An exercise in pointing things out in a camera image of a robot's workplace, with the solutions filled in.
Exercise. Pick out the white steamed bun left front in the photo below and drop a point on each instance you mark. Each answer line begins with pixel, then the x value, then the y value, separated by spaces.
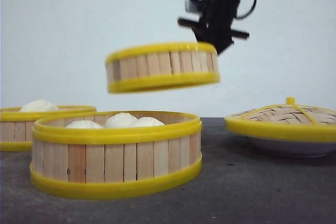
pixel 84 124

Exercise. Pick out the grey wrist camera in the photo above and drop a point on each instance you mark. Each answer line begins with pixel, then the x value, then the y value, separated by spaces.
pixel 196 6

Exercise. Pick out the woven bamboo steamer lid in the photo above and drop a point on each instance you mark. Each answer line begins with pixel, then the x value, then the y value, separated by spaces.
pixel 286 122

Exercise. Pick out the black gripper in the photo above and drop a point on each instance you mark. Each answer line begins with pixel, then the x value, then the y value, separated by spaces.
pixel 215 23

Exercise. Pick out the white steamed bun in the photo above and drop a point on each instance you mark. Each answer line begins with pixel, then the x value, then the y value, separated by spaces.
pixel 147 122
pixel 84 124
pixel 120 120

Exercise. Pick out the bamboo steamer basket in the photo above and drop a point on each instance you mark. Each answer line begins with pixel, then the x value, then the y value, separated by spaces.
pixel 115 163
pixel 16 126
pixel 162 66

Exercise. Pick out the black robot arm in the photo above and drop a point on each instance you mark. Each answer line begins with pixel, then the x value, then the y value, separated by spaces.
pixel 214 23

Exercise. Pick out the white plate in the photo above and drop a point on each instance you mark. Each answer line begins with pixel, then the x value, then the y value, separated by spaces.
pixel 293 148

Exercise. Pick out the white steamed bun left basket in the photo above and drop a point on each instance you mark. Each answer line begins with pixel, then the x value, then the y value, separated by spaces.
pixel 39 106

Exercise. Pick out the white steamed bun middle front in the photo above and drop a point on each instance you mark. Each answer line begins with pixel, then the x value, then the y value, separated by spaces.
pixel 120 120

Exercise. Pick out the white steamed bun right front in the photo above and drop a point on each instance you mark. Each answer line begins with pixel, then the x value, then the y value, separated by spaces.
pixel 147 122

